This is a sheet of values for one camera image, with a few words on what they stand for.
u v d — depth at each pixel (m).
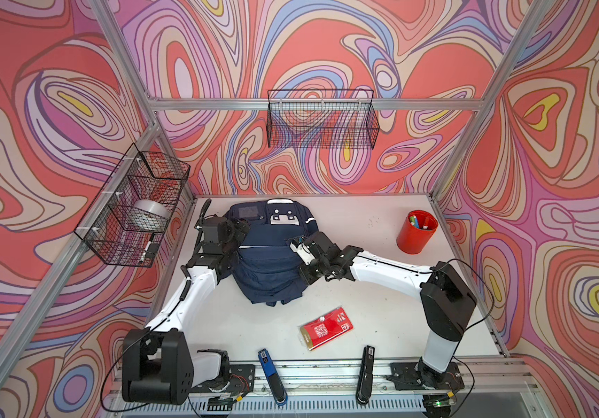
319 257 0.67
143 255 0.71
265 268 0.83
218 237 0.63
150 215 0.70
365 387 0.69
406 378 0.73
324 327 0.82
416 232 0.92
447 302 0.45
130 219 0.72
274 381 0.72
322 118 0.96
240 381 0.72
